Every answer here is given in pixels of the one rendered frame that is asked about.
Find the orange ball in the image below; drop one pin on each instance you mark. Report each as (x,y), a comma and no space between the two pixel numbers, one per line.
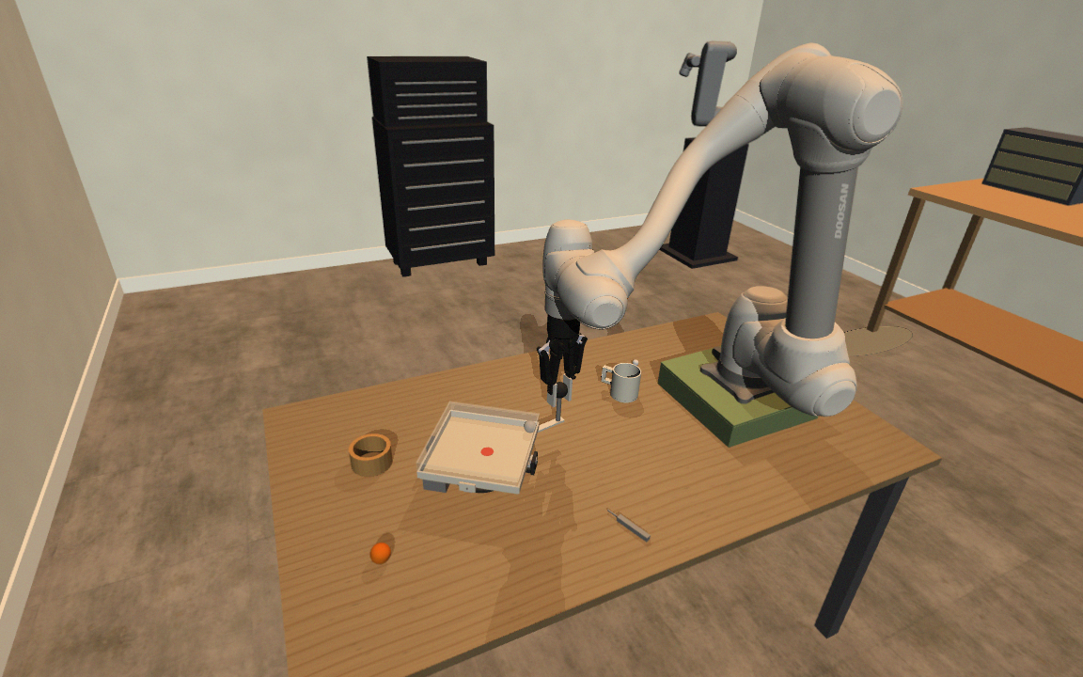
(380,553)

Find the brown hollow ring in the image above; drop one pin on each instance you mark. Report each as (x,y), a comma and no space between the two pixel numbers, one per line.
(372,466)

